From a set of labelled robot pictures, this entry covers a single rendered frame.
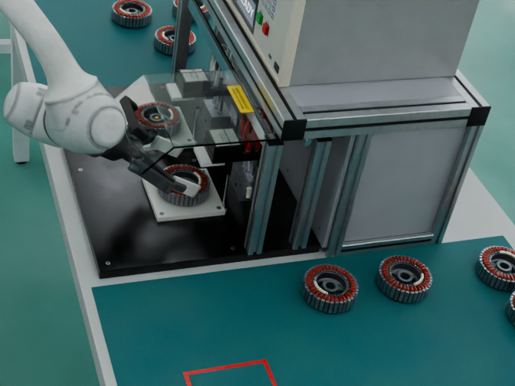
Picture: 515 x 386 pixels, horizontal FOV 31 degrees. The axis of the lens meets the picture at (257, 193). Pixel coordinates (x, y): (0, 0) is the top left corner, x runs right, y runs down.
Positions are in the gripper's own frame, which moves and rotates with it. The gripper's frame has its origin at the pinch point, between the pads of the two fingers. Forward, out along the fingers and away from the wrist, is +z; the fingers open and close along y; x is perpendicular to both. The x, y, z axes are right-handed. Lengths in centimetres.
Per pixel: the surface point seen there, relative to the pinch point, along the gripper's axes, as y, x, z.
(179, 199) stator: 4.5, -4.6, 0.5
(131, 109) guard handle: 7.6, 12.0, -23.7
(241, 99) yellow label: 6.9, 23.0, -4.7
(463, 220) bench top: 16, 23, 60
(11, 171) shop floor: -109, -85, 22
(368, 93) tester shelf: 14.5, 38.8, 12.8
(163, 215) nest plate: 7.1, -8.1, -2.1
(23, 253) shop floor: -68, -86, 20
